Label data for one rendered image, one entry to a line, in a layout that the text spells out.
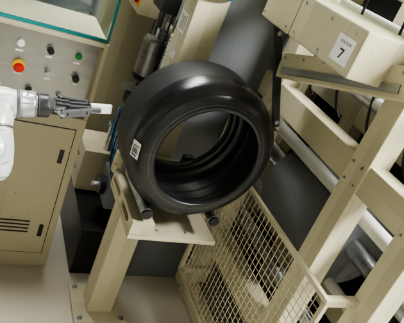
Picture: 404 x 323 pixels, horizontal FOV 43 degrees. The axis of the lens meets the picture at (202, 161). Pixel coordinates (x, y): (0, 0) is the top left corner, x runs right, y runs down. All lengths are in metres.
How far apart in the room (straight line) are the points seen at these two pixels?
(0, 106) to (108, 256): 1.08
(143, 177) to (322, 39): 0.74
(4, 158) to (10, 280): 1.28
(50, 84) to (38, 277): 1.03
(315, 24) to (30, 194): 1.56
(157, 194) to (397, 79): 0.87
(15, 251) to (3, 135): 1.29
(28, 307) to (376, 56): 1.94
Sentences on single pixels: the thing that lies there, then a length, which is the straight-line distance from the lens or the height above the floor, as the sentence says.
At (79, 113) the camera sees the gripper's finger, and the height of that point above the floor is 1.22.
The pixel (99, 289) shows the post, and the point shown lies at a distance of 2.62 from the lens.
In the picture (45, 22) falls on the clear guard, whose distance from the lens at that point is 2.24.
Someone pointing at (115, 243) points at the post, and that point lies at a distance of 2.43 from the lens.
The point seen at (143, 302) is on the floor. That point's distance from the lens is 2.88.
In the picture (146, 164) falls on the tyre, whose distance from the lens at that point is 1.74.
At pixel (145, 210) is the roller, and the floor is 0.92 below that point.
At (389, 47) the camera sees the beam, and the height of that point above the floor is 1.76.
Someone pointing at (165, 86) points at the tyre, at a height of 1.36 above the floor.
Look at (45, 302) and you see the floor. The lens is 2.72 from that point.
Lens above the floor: 1.92
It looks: 25 degrees down
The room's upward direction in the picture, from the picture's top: 23 degrees clockwise
